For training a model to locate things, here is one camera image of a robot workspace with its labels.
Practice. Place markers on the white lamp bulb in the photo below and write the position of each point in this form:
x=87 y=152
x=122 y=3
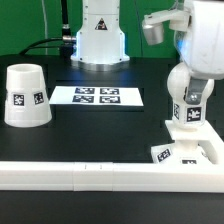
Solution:
x=186 y=116

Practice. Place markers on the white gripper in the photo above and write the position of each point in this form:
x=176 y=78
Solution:
x=202 y=46

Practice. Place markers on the white lamp base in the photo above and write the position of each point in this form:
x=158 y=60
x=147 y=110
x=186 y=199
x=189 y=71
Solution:
x=201 y=146

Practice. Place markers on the white lamp shade cone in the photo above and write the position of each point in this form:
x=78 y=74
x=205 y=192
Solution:
x=26 y=103

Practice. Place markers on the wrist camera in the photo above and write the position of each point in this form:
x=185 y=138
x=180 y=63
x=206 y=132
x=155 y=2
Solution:
x=152 y=24

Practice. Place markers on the white L-shaped fence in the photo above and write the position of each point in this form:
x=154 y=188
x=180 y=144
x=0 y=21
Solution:
x=75 y=176

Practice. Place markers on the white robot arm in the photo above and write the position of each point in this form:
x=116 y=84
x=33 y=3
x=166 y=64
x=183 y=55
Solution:
x=100 y=43

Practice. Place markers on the white marker sheet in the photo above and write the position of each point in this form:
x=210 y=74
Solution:
x=81 y=95

